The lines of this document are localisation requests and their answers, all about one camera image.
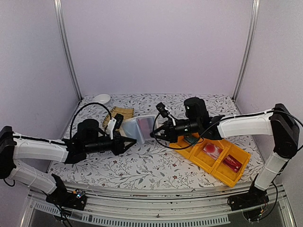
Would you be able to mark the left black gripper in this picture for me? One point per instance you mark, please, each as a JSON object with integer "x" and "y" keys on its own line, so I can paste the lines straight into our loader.
{"x": 119, "y": 141}

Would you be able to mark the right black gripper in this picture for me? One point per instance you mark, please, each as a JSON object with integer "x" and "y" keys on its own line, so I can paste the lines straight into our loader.
{"x": 169, "y": 131}

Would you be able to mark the red striped card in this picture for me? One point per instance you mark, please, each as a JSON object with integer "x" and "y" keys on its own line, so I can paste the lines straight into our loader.
{"x": 146, "y": 125}

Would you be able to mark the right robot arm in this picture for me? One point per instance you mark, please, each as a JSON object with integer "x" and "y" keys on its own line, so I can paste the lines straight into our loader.
{"x": 276, "y": 122}

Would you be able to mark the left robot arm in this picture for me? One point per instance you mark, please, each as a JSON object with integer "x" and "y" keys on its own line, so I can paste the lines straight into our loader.
{"x": 89, "y": 138}

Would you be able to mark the teal VIP card stack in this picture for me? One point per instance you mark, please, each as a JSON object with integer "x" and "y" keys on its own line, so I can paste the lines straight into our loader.
{"x": 190, "y": 139}

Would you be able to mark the pink circle card stack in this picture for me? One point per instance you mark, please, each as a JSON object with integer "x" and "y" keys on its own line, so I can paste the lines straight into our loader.
{"x": 212, "y": 150}

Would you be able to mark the red card stack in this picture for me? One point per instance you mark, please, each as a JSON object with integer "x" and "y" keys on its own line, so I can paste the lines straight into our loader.
{"x": 232, "y": 163}

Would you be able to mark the woven bamboo tray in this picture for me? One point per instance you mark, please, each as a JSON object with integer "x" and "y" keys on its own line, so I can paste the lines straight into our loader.
{"x": 127, "y": 113}

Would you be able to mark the small white bowl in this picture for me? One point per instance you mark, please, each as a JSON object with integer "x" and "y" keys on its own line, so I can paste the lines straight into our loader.
{"x": 102, "y": 98}

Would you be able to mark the yellow three-compartment bin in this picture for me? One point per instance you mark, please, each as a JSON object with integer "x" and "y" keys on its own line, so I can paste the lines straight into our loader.
{"x": 216, "y": 168}

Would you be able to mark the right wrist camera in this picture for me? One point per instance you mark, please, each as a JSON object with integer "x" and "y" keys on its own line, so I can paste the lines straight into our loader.
{"x": 165, "y": 113}

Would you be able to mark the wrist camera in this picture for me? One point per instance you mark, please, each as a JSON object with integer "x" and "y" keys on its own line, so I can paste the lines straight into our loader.
{"x": 114, "y": 124}
{"x": 165, "y": 113}

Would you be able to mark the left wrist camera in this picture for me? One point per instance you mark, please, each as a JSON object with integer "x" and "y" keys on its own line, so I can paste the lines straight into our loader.
{"x": 114, "y": 124}

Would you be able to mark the front aluminium rail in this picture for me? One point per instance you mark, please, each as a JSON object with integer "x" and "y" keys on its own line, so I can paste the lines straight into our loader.
{"x": 191, "y": 207}

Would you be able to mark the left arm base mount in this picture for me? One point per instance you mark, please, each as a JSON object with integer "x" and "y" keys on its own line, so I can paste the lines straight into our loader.
{"x": 62, "y": 198}

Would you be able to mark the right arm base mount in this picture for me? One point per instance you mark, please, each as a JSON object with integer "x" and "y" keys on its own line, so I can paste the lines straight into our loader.
{"x": 254, "y": 197}

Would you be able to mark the left aluminium frame post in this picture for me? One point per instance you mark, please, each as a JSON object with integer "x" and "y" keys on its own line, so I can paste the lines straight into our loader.
{"x": 66, "y": 48}

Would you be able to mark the aluminium frame post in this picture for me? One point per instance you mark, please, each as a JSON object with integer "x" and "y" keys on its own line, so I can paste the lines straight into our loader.
{"x": 247, "y": 50}
{"x": 66, "y": 48}

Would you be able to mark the right aluminium frame post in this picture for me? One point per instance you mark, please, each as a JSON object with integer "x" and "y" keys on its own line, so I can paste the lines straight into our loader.
{"x": 247, "y": 50}

